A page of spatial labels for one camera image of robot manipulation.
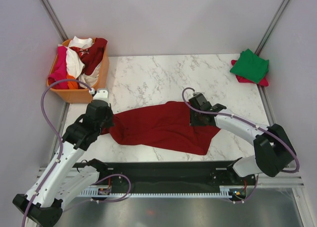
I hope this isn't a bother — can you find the cream t-shirt in basket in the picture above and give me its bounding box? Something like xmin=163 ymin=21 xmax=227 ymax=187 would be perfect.
xmin=78 ymin=62 xmax=102 ymax=87

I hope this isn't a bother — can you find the aluminium frame post right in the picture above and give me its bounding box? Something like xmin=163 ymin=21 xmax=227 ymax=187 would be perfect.
xmin=255 ymin=0 xmax=291 ymax=56

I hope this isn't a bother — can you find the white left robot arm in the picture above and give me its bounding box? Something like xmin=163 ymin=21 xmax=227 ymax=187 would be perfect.
xmin=12 ymin=89 xmax=114 ymax=227

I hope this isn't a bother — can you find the white t-shirt in basket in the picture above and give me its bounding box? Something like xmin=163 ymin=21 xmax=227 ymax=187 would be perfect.
xmin=66 ymin=36 xmax=93 ymax=79

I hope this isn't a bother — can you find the pink t-shirt in basket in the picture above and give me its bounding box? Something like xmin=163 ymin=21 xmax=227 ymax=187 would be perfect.
xmin=48 ymin=45 xmax=67 ymax=85

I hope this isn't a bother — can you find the orange t-shirt in basket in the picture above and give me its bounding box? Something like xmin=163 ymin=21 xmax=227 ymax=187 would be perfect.
xmin=66 ymin=74 xmax=78 ymax=90

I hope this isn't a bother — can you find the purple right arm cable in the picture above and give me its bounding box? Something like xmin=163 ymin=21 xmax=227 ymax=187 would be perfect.
xmin=182 ymin=87 xmax=302 ymax=205

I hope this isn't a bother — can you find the dark red t-shirt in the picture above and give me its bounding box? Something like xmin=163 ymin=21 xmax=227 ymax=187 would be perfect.
xmin=102 ymin=101 xmax=220 ymax=155

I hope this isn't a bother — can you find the orange plastic basket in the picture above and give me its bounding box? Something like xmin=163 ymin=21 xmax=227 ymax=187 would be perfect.
xmin=47 ymin=38 xmax=109 ymax=103

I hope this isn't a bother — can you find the green folded t-shirt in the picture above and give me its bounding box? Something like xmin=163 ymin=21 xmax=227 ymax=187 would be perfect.
xmin=230 ymin=49 xmax=269 ymax=84

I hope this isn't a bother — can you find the aluminium frame post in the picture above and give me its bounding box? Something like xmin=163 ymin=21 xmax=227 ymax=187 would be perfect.
xmin=255 ymin=0 xmax=291 ymax=56
xmin=39 ymin=0 xmax=68 ymax=41

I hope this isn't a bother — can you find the pink folded t-shirt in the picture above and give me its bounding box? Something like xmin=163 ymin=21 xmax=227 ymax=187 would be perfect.
xmin=231 ymin=60 xmax=269 ymax=87

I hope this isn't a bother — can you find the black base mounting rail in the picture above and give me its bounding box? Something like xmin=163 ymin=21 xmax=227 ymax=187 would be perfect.
xmin=74 ymin=159 xmax=256 ymax=193

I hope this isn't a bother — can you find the dark red shirt in basket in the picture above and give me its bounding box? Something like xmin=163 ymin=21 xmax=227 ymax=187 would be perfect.
xmin=69 ymin=38 xmax=107 ymax=75

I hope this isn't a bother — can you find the white slotted cable duct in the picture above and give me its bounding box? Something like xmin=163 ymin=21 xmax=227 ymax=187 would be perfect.
xmin=78 ymin=187 xmax=232 ymax=198

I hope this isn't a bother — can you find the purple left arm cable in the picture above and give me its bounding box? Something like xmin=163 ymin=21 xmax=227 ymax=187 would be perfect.
xmin=22 ymin=79 xmax=132 ymax=227

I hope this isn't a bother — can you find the aluminium frame post left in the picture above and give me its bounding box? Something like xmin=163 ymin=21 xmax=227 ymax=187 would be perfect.
xmin=39 ymin=0 xmax=68 ymax=41

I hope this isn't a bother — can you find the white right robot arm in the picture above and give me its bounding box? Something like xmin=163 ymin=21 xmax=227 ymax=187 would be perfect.
xmin=186 ymin=92 xmax=298 ymax=184

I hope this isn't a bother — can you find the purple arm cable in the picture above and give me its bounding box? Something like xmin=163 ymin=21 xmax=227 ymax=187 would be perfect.
xmin=22 ymin=79 xmax=132 ymax=227
xmin=182 ymin=87 xmax=302 ymax=205

